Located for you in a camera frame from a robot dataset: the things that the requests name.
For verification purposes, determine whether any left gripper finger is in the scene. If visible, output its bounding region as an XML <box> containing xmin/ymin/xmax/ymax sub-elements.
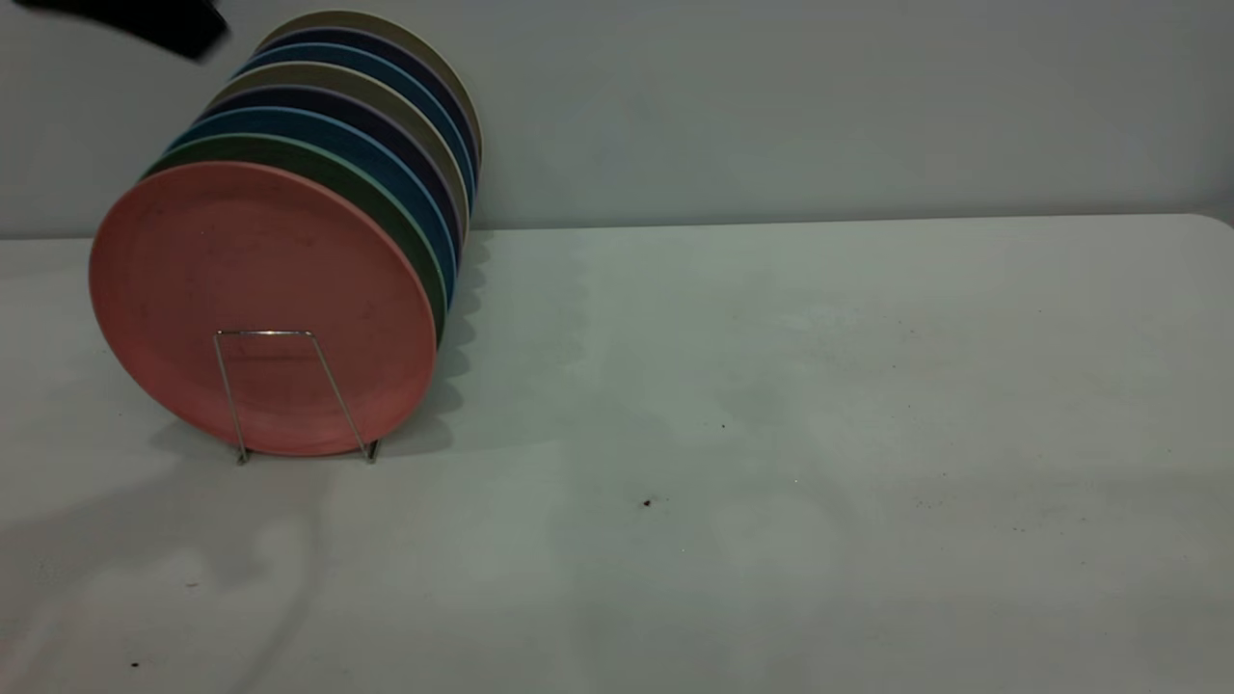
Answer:
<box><xmin>14</xmin><ymin>0</ymin><xmax>229</xmax><ymax>61</ymax></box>

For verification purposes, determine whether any green plate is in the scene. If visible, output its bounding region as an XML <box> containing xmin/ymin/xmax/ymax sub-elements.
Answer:
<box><xmin>145</xmin><ymin>133</ymin><xmax>450</xmax><ymax>343</ymax></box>

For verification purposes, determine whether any metal wire plate rack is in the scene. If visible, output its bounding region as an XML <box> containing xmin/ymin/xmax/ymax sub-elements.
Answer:
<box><xmin>212</xmin><ymin>330</ymin><xmax>380</xmax><ymax>467</ymax></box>

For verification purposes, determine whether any beige plate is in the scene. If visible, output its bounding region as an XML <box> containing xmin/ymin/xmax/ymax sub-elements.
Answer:
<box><xmin>255</xmin><ymin>11</ymin><xmax>483</xmax><ymax>170</ymax></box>
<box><xmin>207</xmin><ymin>63</ymin><xmax>470</xmax><ymax>247</ymax></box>

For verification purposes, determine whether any dark purple plate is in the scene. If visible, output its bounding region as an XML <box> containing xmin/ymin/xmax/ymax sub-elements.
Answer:
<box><xmin>258</xmin><ymin>27</ymin><xmax>480</xmax><ymax>179</ymax></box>
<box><xmin>198</xmin><ymin>86</ymin><xmax>465</xmax><ymax>271</ymax></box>

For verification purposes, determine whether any pink plate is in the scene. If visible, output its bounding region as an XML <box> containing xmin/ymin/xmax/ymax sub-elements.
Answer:
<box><xmin>89</xmin><ymin>161</ymin><xmax>440</xmax><ymax>458</ymax></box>

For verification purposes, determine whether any blue plate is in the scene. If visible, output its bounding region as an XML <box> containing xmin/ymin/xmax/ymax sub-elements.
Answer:
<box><xmin>234</xmin><ymin>43</ymin><xmax>476</xmax><ymax>208</ymax></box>
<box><xmin>169</xmin><ymin>106</ymin><xmax>459</xmax><ymax>309</ymax></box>

